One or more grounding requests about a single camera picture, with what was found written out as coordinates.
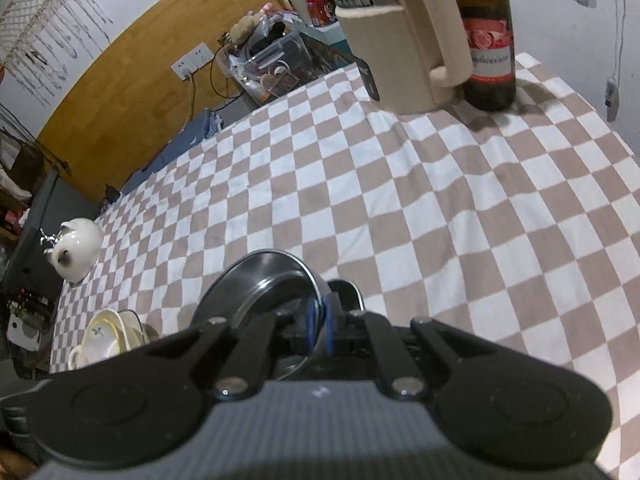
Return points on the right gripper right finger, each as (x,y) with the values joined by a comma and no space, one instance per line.
(363,346)

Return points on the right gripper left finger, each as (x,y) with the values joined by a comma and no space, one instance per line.
(286,332)

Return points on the small yellow-rimmed floral bowl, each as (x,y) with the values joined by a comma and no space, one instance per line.
(104,338)

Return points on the white cat-shaped teapot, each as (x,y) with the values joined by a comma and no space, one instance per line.
(74,249)

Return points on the round stainless steel bowl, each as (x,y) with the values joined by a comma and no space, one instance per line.
(258,283)

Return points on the white macrame wall hanging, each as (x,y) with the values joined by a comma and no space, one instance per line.
(40,37)

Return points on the blue cloth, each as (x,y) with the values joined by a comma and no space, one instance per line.
(200,128)

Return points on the checkered brown white tablecloth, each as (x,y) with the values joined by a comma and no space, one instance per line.
(520,227)

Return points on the cream electric cooking pot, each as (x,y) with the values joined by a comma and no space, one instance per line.
(412,54)

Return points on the brown beer bottle red label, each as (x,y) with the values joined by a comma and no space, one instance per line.
(489,31)

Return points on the clear plastic clutter box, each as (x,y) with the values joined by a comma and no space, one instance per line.
(276,70)

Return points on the white wall power socket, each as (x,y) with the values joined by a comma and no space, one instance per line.
(193,61)

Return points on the cream oval handled dish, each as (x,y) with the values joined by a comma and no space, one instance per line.
(134,332)

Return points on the rectangular steel tray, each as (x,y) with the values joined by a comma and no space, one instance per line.
(349,294)

